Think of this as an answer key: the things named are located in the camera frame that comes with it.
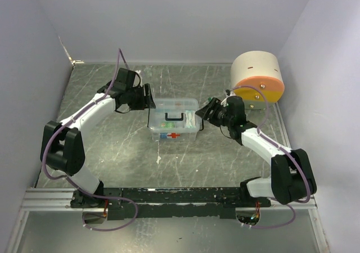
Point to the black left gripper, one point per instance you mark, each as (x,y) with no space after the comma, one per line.
(145,96)

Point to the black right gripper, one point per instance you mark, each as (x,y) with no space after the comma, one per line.
(214,111)

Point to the white bandage wrapper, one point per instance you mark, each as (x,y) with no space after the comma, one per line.
(190,119)

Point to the clear plastic box lid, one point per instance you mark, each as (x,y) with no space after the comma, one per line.
(166,111)

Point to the small green medicine box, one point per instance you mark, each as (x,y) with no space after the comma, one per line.
(168,124)

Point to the clear plastic medicine box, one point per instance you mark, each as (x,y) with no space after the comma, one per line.
(176,134)

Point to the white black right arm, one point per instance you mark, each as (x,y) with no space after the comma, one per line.
(291,178)

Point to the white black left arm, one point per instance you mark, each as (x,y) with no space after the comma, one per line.
(63,154)

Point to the cream round drawer cabinet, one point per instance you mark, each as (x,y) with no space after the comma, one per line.
(257,78)

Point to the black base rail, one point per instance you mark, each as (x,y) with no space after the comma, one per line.
(221,202)

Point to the aluminium frame rail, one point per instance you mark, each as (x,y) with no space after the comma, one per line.
(58,199)

